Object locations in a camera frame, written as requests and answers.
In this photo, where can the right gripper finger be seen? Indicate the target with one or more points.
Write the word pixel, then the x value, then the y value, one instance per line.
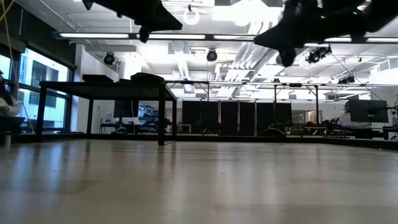
pixel 287 57
pixel 273 39

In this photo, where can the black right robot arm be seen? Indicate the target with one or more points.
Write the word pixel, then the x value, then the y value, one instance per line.
pixel 382 15

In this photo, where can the overhead light bar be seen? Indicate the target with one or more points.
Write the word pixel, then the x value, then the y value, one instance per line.
pixel 171 36

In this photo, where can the black ceiling spotlight cluster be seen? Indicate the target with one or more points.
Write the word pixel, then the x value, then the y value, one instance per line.
pixel 346 80
pixel 318 54

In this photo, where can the black round ceiling spotlight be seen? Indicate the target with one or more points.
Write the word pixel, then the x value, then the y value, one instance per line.
pixel 109 58
pixel 212 55

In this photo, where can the black perforated metal shelf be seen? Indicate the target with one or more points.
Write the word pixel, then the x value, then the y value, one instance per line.
pixel 109 90

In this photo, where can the black computer monitor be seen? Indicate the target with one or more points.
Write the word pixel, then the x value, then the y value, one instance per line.
pixel 126 109
pixel 368 110

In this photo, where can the black room divider panels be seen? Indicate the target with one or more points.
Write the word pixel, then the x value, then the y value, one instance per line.
pixel 230 118

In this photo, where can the person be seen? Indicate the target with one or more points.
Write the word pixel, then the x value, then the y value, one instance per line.
pixel 345 119
pixel 7 105

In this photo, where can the large office window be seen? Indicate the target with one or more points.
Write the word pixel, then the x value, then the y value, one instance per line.
pixel 37 74

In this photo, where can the black metal frame stand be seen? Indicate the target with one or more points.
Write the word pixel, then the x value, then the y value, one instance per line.
pixel 295 84

